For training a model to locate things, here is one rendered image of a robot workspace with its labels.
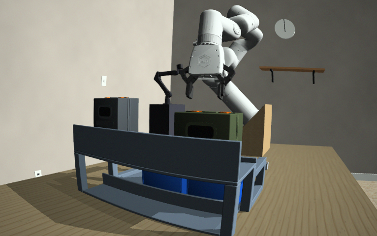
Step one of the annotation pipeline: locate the blue open bin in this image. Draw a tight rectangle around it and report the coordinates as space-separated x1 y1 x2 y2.
187 179 243 203
142 170 187 194

